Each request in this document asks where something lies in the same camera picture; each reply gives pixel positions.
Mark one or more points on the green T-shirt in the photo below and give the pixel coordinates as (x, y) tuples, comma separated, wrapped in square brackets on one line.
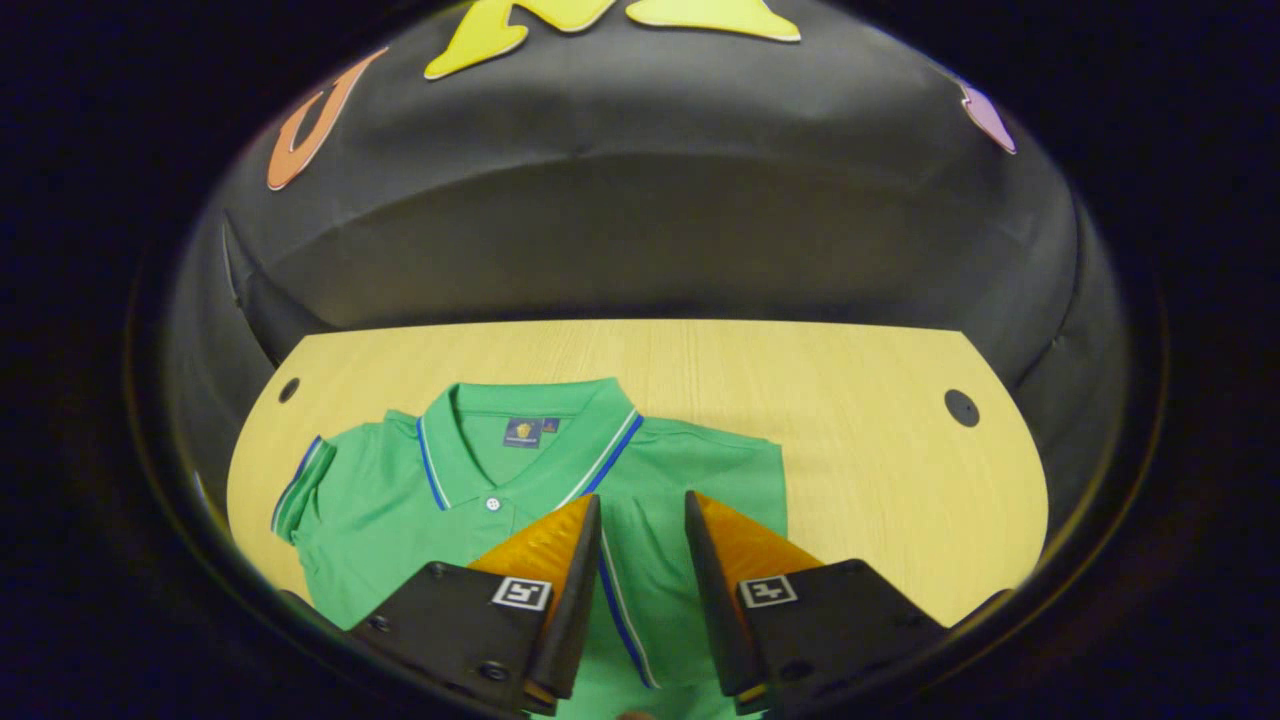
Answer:
[(400, 520)]

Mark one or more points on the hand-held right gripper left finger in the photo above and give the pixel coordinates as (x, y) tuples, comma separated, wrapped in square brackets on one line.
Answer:
[(575, 600)]

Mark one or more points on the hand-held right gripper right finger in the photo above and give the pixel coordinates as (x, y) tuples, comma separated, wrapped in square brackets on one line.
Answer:
[(712, 600)]

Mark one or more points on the black table grommet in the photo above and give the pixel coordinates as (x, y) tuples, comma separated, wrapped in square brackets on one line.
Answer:
[(289, 389), (962, 407)]

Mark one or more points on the black backdrop cloth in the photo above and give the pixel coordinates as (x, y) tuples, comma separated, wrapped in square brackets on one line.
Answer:
[(650, 200)]

